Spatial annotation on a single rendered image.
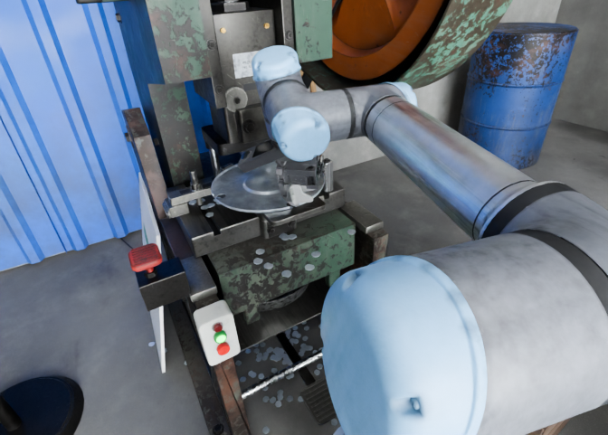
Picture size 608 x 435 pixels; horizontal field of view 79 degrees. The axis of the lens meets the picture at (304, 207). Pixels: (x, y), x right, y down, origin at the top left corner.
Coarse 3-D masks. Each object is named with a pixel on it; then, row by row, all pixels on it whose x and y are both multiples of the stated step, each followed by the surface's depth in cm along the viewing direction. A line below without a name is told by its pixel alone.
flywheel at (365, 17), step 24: (336, 0) 111; (360, 0) 99; (384, 0) 91; (408, 0) 85; (432, 0) 75; (336, 24) 111; (360, 24) 102; (384, 24) 94; (408, 24) 82; (432, 24) 78; (336, 48) 110; (360, 48) 105; (384, 48) 91; (408, 48) 85; (360, 72) 102; (384, 72) 94
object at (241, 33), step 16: (224, 16) 77; (240, 16) 79; (256, 16) 80; (272, 16) 82; (224, 32) 78; (240, 32) 80; (256, 32) 82; (272, 32) 83; (224, 48) 80; (240, 48) 81; (256, 48) 83; (224, 64) 81; (240, 64) 83; (224, 80) 83; (240, 80) 85; (240, 96) 85; (256, 96) 88; (224, 112) 86; (240, 112) 85; (256, 112) 87; (224, 128) 90; (240, 128) 87; (256, 128) 89
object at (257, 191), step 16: (224, 176) 100; (240, 176) 99; (256, 176) 97; (272, 176) 97; (320, 176) 97; (224, 192) 92; (240, 192) 92; (256, 192) 91; (272, 192) 90; (304, 192) 90; (240, 208) 85; (256, 208) 85; (272, 208) 85; (288, 208) 84
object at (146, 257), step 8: (136, 248) 78; (144, 248) 78; (152, 248) 78; (128, 256) 76; (136, 256) 76; (144, 256) 75; (152, 256) 75; (160, 256) 76; (136, 264) 74; (144, 264) 74; (152, 264) 74
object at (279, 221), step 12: (288, 204) 86; (312, 204) 86; (324, 204) 85; (264, 216) 84; (276, 216) 82; (288, 216) 82; (300, 216) 83; (264, 228) 95; (276, 228) 97; (288, 228) 99
